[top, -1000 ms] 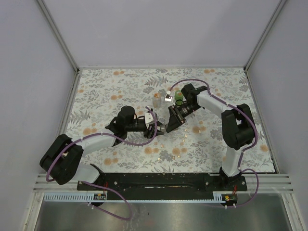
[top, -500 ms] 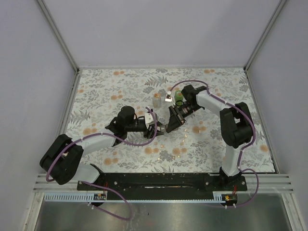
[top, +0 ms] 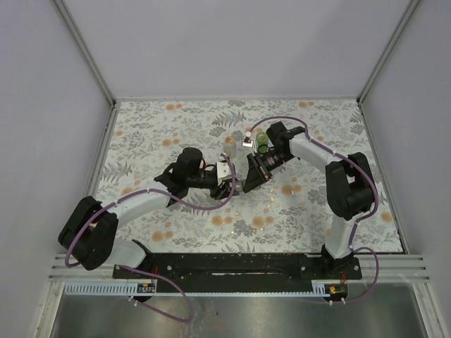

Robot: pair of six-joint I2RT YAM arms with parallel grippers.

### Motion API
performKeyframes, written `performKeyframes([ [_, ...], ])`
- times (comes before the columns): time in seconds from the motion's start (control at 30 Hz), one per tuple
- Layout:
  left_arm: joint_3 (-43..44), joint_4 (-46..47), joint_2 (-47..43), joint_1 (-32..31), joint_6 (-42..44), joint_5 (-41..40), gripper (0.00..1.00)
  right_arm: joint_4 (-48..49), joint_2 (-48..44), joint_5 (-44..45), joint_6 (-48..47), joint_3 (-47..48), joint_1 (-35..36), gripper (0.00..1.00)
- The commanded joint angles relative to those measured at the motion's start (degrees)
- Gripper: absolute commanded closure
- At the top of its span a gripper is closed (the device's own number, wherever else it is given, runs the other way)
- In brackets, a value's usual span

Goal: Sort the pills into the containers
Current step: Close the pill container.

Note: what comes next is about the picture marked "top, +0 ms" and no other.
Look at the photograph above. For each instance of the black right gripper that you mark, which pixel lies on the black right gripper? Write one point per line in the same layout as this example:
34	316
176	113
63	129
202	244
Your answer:
258	172

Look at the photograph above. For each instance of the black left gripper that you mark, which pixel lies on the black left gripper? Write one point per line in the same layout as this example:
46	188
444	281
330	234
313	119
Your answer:
222	193

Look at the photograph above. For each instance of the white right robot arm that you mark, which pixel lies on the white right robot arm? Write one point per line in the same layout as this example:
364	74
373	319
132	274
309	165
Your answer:
350	189

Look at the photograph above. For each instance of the grey weekly pill organizer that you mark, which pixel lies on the grey weekly pill organizer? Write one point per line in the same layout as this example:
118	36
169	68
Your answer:
239	186

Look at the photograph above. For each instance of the floral table mat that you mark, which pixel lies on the floral table mat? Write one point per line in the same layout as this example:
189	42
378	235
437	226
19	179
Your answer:
149	135

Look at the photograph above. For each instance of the green bottle cap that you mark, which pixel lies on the green bottle cap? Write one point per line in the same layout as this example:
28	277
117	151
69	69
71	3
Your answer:
261	138

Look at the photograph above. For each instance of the aluminium corner post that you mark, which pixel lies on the aluminium corner post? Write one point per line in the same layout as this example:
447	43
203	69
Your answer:
72	27
388	49

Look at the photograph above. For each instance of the white cable duct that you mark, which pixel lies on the white cable duct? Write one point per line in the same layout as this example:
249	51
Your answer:
209	286

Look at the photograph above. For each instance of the right aluminium corner post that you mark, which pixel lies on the right aluminium corner post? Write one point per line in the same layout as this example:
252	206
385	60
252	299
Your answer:
388	49

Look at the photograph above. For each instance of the aluminium frame rail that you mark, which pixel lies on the aluminium frame rail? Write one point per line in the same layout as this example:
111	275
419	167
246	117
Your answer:
392	268

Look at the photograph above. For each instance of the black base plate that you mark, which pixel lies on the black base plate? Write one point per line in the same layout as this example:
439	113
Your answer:
195	267

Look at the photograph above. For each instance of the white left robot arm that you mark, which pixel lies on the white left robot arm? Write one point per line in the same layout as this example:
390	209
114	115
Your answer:
89	236

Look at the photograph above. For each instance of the left aluminium corner post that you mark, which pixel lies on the left aluminium corner post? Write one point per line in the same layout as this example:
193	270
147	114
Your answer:
72	27

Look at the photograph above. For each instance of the green pill bottle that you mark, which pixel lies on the green pill bottle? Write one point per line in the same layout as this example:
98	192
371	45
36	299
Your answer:
261	148

